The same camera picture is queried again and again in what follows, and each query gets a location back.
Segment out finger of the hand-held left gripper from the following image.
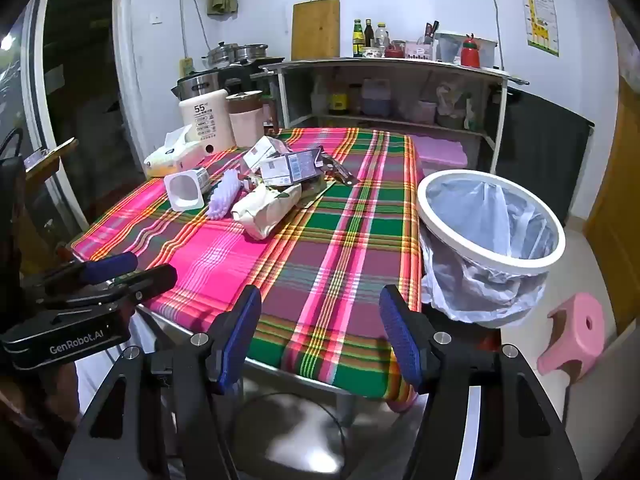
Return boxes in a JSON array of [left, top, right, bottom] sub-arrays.
[[20, 251, 139, 293], [30, 263, 179, 313]]

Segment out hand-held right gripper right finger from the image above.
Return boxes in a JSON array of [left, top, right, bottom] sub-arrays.
[[378, 284, 583, 480]]

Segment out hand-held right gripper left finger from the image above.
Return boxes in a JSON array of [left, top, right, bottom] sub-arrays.
[[57, 285, 263, 480]]

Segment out translucent plastic bin liner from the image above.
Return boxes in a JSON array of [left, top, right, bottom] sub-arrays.
[[420, 177, 558, 323]]

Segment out white yogurt cup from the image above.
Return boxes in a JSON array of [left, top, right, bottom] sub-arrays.
[[164, 167, 212, 212]]

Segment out pale purple scrub brush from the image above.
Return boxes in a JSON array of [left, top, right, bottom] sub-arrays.
[[206, 169, 244, 219]]

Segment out white round trash bin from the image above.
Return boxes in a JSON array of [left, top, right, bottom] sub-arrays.
[[416, 170, 566, 328]]

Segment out cream paper food wrapper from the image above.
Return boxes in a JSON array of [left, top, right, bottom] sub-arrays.
[[231, 182, 303, 241]]

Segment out white small carton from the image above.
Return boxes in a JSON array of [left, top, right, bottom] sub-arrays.
[[242, 135, 291, 173]]

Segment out blue labelled small carton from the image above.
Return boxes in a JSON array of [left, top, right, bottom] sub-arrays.
[[261, 150, 323, 187]]

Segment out silver foil wrapper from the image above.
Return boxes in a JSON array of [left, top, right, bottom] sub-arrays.
[[315, 152, 358, 186]]

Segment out pink green plaid tablecloth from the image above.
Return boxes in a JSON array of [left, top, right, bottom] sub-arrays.
[[70, 127, 426, 406]]

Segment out white tissue pack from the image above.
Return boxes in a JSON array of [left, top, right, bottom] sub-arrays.
[[144, 125, 203, 178]]

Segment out brown wooden stand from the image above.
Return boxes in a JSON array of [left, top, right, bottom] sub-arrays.
[[24, 137, 80, 196]]

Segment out white thermos dispenser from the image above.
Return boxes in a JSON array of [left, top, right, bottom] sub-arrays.
[[179, 89, 237, 157]]

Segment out pink plastic stool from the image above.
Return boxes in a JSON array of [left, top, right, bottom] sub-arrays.
[[537, 292, 606, 381]]

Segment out pink lidded storage box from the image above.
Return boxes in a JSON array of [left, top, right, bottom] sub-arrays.
[[410, 135, 468, 178]]

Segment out steel electric pot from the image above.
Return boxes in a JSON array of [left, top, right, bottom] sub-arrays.
[[171, 71, 223, 103]]

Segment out steel steamer pot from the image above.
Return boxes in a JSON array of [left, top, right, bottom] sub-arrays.
[[202, 41, 238, 67]]

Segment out black fabric panel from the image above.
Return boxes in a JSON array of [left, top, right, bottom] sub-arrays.
[[492, 87, 596, 226]]

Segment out crumpled plastic bag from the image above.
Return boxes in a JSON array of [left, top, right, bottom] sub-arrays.
[[436, 82, 468, 128]]

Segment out yellow labelled bottle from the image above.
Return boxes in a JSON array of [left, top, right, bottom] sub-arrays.
[[327, 87, 349, 115]]

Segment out white plastic jug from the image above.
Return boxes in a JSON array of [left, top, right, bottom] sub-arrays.
[[311, 77, 331, 113]]

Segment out steel cooking pot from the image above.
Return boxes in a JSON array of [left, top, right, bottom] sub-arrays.
[[235, 43, 270, 62]]

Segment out yellow wooden door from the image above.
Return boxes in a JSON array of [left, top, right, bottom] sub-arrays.
[[582, 75, 640, 336]]

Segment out white kitchen shelf unit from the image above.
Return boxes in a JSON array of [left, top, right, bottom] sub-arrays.
[[250, 56, 530, 176]]

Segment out red flask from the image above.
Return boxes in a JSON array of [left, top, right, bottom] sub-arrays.
[[460, 34, 482, 67]]

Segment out clear plastic storage box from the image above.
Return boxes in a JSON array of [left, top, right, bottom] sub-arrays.
[[434, 30, 498, 68]]

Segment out wooden cutting board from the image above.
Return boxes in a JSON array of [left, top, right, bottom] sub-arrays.
[[291, 0, 341, 61]]

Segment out thin hanging cord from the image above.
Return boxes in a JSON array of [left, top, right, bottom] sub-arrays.
[[179, 0, 208, 61]]

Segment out grey wall cable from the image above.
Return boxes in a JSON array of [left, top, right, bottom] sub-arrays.
[[485, 0, 502, 68]]

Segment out giraffe wall poster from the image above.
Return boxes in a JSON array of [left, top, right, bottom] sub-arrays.
[[514, 0, 560, 57]]

